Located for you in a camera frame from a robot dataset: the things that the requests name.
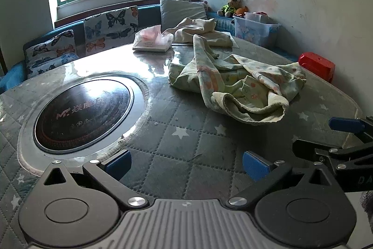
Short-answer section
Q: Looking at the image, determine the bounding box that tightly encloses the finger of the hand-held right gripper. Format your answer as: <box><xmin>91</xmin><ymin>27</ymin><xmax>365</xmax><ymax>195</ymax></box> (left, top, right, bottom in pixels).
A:
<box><xmin>329</xmin><ymin>116</ymin><xmax>373</xmax><ymax>147</ymax></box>
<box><xmin>292</xmin><ymin>137</ymin><xmax>373</xmax><ymax>169</ymax></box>

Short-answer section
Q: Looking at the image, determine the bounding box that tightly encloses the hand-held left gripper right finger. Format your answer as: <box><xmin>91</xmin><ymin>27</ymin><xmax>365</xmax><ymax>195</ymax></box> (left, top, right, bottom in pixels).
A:
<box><xmin>227</xmin><ymin>151</ymin><xmax>334</xmax><ymax>209</ymax></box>

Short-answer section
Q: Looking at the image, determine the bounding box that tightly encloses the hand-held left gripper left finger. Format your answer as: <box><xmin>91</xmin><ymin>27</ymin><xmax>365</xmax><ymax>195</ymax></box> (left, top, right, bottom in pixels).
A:
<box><xmin>41</xmin><ymin>150</ymin><xmax>149</xmax><ymax>209</ymax></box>

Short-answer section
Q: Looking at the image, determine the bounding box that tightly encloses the green patterned baby garment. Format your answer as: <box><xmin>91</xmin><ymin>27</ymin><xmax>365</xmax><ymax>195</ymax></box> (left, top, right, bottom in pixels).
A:
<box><xmin>168</xmin><ymin>35</ymin><xmax>307</xmax><ymax>126</ymax></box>

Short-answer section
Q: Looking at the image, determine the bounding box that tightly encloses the teddy bear in green clothes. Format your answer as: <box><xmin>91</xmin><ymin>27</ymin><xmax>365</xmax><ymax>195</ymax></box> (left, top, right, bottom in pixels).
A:
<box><xmin>217</xmin><ymin>0</ymin><xmax>241</xmax><ymax>18</ymax></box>

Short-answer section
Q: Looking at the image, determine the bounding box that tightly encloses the round black induction cooktop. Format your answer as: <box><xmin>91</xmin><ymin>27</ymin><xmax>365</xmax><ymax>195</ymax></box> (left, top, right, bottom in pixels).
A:
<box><xmin>32</xmin><ymin>77</ymin><xmax>137</xmax><ymax>155</ymax></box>

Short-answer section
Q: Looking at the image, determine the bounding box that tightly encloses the grey quilted star table cover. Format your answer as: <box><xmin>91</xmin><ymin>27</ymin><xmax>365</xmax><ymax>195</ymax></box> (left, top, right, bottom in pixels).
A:
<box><xmin>0</xmin><ymin>38</ymin><xmax>363</xmax><ymax>249</ymax></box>

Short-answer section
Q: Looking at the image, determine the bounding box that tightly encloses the red plastic stool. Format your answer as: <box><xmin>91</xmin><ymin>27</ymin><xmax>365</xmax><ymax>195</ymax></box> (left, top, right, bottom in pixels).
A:
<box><xmin>298</xmin><ymin>52</ymin><xmax>335</xmax><ymax>83</ymax></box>

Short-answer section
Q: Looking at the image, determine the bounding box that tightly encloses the clear plastic storage box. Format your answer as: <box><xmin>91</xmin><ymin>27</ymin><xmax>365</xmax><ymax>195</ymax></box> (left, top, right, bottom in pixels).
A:
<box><xmin>232</xmin><ymin>12</ymin><xmax>280</xmax><ymax>48</ymax></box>

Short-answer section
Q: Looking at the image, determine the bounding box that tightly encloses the large butterfly print cushion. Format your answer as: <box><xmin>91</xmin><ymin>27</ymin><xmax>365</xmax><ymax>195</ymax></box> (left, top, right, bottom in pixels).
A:
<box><xmin>83</xmin><ymin>6</ymin><xmax>139</xmax><ymax>57</ymax></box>

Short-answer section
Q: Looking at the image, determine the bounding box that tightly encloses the blue sofa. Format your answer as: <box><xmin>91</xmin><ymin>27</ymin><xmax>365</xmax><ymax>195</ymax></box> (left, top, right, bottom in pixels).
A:
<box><xmin>0</xmin><ymin>4</ymin><xmax>300</xmax><ymax>95</ymax></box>

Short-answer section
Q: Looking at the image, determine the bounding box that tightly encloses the beige garment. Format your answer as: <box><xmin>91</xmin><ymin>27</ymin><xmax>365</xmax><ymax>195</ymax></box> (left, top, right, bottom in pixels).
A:
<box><xmin>162</xmin><ymin>17</ymin><xmax>234</xmax><ymax>48</ymax></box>

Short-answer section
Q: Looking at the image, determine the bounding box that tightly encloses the orange plush toy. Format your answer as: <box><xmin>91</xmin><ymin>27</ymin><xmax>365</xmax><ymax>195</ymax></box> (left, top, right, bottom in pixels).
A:
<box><xmin>233</xmin><ymin>6</ymin><xmax>249</xmax><ymax>18</ymax></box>

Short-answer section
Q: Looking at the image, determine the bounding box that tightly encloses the grey pillow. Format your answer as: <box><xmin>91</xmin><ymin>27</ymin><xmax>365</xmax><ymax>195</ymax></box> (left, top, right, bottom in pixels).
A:
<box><xmin>160</xmin><ymin>0</ymin><xmax>208</xmax><ymax>31</ymax></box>

